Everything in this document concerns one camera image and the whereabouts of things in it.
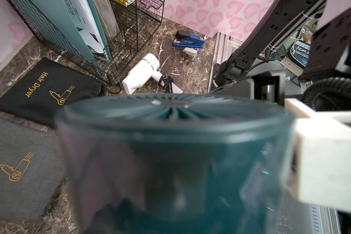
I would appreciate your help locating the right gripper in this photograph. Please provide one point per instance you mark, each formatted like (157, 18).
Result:
(268, 86)

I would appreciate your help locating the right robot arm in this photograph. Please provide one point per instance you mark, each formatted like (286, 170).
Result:
(328, 68)

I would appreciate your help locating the white hair dryer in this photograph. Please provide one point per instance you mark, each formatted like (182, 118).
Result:
(146, 68)

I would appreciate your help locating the grey hair dryer pouch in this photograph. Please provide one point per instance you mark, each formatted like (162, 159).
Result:
(30, 171)

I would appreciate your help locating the beige staple remover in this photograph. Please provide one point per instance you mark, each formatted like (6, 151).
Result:
(189, 53)

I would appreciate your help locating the blue stapler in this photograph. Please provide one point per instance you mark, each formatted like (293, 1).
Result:
(185, 39)

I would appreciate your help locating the black pouch at back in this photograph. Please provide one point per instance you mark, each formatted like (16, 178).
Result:
(47, 88)

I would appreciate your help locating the black wire basket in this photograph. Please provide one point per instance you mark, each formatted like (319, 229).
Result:
(137, 21)

